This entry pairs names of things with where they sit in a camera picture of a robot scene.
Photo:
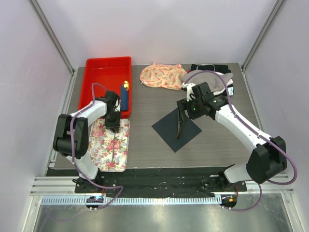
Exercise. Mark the orange patterned cloth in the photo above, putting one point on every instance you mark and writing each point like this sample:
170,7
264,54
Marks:
163,76

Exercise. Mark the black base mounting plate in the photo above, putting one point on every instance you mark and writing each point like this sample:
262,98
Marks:
187,182

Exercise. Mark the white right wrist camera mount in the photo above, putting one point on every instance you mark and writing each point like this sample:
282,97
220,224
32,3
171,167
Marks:
189,91

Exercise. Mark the white cloth with print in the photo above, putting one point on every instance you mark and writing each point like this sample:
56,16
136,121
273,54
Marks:
230,89

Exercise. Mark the white slotted cable duct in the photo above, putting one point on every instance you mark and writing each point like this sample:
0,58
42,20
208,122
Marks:
97,200

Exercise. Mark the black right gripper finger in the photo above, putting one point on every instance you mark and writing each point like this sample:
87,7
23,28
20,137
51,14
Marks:
183,117
183,107

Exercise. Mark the floral rectangular tray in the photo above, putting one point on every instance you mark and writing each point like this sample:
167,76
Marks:
109,150

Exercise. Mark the dark navy paper napkin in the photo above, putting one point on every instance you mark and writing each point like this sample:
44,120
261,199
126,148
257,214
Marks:
167,129

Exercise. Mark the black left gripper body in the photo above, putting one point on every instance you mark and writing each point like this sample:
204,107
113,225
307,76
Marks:
112,120

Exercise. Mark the red plastic bin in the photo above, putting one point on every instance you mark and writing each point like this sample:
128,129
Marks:
103,74

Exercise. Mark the grey cloth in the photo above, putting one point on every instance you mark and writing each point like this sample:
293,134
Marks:
214,82

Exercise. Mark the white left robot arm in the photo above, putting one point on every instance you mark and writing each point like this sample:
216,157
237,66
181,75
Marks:
71,136

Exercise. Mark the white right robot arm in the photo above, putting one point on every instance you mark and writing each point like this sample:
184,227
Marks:
267,157

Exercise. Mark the black cloth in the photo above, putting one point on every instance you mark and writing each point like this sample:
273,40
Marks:
224,69

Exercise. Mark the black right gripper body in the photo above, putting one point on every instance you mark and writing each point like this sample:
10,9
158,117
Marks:
194,109

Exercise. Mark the dark metal knife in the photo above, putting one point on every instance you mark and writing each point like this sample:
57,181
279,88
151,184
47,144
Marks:
178,127

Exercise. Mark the iridescent rainbow fork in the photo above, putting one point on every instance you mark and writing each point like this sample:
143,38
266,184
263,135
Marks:
113,146

